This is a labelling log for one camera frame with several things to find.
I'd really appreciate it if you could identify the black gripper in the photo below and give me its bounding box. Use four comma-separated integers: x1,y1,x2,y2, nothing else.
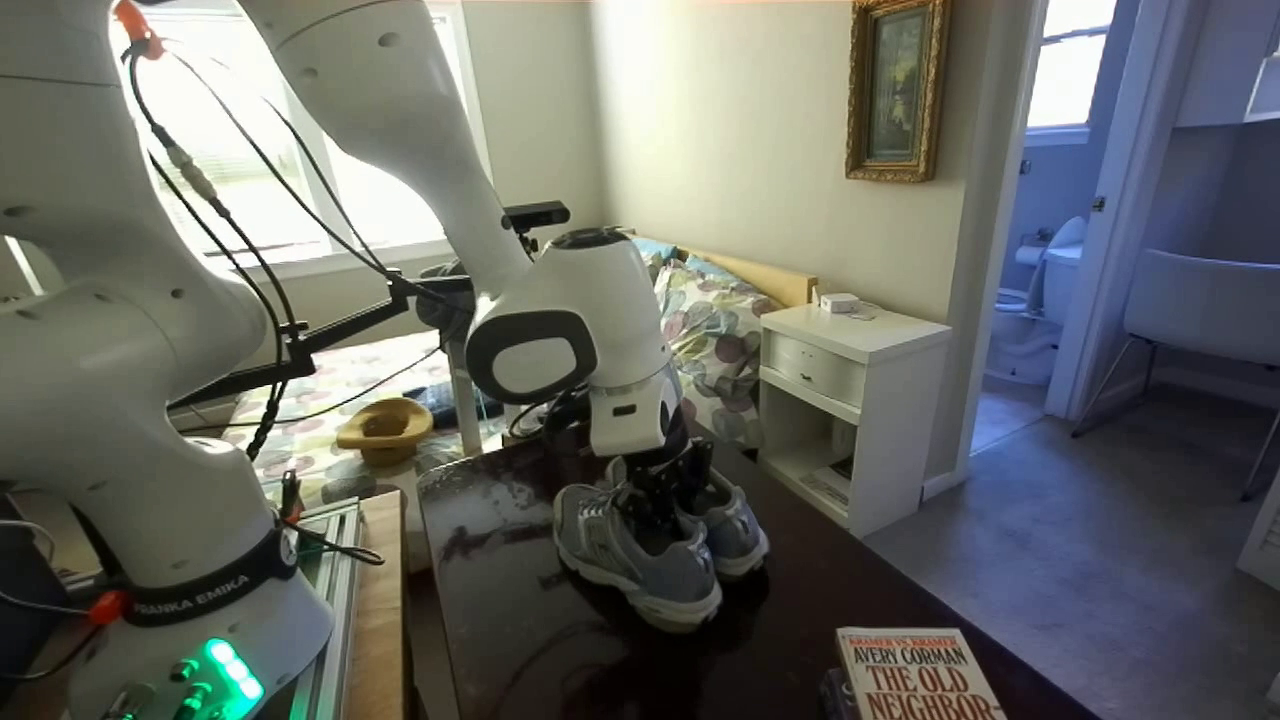
616,432,721,543

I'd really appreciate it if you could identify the grey running shoe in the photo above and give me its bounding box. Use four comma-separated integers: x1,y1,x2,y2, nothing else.
549,457,727,638
667,463,778,582

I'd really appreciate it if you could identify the bed with floral bedding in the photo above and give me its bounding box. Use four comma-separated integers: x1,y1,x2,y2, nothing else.
174,232,820,516

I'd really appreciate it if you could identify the white nightstand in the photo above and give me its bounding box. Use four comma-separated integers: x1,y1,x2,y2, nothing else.
755,299,957,542

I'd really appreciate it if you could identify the light wooden headboard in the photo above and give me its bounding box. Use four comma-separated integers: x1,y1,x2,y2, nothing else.
702,248,820,314

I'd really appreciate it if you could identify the dark blue cloth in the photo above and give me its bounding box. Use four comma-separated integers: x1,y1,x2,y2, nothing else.
402,380,465,432

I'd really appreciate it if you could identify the yellow bowl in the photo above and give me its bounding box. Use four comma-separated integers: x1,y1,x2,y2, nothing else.
333,398,441,467

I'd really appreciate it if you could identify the paperback book orange title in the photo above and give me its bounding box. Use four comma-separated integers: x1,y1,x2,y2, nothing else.
834,624,1012,720

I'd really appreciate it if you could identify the dark grey cloth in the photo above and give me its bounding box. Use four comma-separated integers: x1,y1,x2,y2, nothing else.
411,273,481,344

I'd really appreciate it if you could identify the wooden board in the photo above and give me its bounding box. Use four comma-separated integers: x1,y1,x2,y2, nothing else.
341,488,408,720

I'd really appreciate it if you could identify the red black clamp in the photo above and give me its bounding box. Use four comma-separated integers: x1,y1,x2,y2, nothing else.
271,463,387,561

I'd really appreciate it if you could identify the white toilet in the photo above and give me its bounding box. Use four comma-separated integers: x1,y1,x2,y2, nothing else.
987,213,1092,393

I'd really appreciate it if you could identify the large bright window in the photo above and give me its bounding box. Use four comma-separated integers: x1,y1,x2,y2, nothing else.
0,0,478,289

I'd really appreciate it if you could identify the gold framed painting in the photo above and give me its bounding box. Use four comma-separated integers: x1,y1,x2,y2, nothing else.
841,0,957,190

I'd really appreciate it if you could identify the white open door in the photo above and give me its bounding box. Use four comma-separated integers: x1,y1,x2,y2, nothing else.
1046,0,1192,429

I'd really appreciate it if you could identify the small window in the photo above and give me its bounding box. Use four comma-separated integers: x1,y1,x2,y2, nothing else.
1025,0,1121,136

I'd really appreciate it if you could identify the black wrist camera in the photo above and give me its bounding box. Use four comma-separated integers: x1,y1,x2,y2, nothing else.
537,390,600,445

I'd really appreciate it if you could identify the small black camera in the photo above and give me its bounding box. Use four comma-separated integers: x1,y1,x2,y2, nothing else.
500,195,575,254

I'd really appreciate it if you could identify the thin black cable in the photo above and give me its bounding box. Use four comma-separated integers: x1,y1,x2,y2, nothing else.
263,344,450,432

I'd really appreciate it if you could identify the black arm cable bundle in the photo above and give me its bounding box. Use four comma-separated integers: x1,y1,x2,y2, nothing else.
116,35,411,463

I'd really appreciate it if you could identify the orange cable connector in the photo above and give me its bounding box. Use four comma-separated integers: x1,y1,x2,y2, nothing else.
84,588,131,631
107,0,174,63

